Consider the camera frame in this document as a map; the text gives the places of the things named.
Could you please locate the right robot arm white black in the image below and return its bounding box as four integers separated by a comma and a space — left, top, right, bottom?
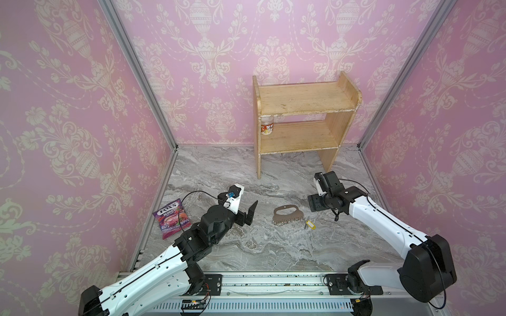
308, 171, 457, 303

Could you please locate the small jar red label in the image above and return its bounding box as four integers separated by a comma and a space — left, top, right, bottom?
260, 117, 274, 135

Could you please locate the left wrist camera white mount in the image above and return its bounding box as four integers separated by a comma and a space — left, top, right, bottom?
223, 184, 245, 215

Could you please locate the key with yellow tag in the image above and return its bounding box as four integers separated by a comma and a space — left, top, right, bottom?
305, 221, 316, 230

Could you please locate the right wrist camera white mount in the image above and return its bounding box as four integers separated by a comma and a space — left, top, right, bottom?
314, 172, 327, 196

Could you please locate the purple Fox's candy bag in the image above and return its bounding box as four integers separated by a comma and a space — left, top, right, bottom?
152, 199, 192, 240

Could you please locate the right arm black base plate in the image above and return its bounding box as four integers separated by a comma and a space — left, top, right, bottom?
323, 273, 383, 297

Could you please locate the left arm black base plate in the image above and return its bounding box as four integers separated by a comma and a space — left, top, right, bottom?
198, 273, 223, 296

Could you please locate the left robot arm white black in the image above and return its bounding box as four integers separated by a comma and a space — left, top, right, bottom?
78, 203, 258, 315

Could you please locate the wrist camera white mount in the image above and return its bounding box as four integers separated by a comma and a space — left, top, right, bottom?
223, 184, 245, 215
314, 172, 327, 196

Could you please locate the wooden two-tier shelf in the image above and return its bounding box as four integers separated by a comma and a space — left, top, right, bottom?
252, 71, 362, 177

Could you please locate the silver metal keyring bottle opener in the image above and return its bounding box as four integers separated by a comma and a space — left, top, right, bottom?
272, 204, 304, 226

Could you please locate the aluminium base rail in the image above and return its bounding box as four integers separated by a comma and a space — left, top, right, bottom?
143, 272, 451, 315

